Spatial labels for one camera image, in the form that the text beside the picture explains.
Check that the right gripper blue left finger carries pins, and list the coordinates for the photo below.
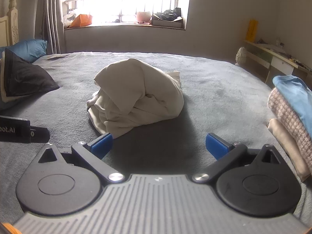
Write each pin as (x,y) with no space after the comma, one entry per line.
(92,153)

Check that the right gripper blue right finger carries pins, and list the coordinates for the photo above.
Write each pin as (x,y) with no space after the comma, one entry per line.
(227,156)

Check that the cream bear hoodie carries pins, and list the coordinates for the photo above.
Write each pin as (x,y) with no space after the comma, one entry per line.
(133,93)

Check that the black folded garment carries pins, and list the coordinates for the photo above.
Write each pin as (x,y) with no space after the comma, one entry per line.
(20,78)

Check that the beige folded garment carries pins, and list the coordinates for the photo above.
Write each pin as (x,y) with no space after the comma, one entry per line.
(290,147)

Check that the pink tweed folded garment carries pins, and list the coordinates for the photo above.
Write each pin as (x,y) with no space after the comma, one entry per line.
(293,125)

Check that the blue pillow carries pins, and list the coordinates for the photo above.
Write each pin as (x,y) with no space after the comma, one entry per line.
(29,50)

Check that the blue folded garment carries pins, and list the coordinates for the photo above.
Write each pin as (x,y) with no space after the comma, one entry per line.
(298,95)

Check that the cream carved headboard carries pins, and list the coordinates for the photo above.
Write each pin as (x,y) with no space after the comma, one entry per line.
(9,26)

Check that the white ribbed lamp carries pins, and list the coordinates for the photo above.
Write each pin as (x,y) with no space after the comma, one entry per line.
(241,56)

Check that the white wooden desk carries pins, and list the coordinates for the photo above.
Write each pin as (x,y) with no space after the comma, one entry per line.
(275,63)

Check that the grey curtain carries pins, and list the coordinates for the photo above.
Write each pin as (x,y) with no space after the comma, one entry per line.
(49,25)

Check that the yellow box on desk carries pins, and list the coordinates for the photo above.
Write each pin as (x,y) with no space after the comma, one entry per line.
(251,30)

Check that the orange bag on sill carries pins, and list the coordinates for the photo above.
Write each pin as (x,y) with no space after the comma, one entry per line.
(82,20)

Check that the pink flower pot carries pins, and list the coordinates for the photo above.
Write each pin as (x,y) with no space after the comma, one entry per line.
(143,17)

